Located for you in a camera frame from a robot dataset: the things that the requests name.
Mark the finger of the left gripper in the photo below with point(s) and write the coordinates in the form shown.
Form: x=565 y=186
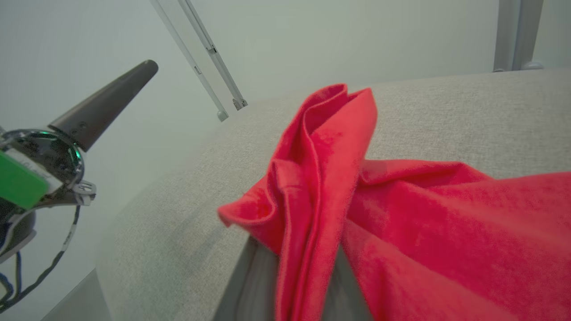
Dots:
x=102 y=104

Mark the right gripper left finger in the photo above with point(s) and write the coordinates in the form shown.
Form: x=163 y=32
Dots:
x=254 y=285

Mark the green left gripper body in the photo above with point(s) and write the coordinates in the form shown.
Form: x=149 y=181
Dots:
x=53 y=160

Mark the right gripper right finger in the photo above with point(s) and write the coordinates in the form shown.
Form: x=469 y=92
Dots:
x=345 y=294

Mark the red Bulls basketball jersey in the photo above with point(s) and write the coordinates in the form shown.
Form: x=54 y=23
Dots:
x=424 y=223

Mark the grey fabric sofa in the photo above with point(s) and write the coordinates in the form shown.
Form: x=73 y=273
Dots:
x=178 y=223

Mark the slanted grey metal frame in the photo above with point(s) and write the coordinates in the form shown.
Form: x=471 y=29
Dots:
x=205 y=58

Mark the grey metal post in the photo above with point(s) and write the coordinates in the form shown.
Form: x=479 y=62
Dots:
x=517 y=35

